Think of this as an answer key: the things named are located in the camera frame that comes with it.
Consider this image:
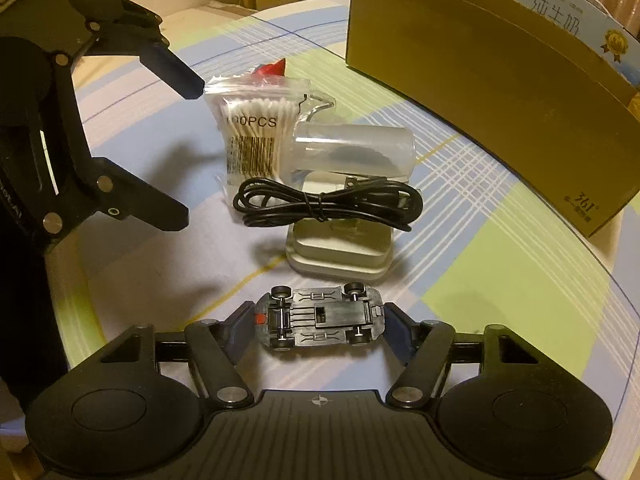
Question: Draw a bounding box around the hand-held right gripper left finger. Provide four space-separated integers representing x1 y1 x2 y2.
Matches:
100 301 258 408

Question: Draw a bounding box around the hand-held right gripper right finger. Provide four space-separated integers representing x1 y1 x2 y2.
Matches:
385 302 538 408

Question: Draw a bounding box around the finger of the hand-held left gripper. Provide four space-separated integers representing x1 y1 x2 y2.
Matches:
30 50 192 256
65 0 205 101

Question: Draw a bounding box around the black toy car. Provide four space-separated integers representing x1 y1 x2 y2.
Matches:
256 282 387 350

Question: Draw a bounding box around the red cat figurine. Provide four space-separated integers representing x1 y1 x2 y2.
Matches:
250 59 287 81

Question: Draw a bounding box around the bag of cotton swabs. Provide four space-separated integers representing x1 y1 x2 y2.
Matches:
204 71 301 196

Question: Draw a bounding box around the black cable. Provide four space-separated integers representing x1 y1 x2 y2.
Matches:
234 176 425 233

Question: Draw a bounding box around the clear plastic cup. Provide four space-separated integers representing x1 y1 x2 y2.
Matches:
291 122 417 181

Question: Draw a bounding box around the large olive cardboard box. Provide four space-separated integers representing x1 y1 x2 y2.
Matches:
344 0 640 238

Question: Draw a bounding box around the silver metal rack in bag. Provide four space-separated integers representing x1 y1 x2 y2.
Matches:
285 91 396 282

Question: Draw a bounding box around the printed carton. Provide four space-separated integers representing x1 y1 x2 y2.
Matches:
511 0 640 93

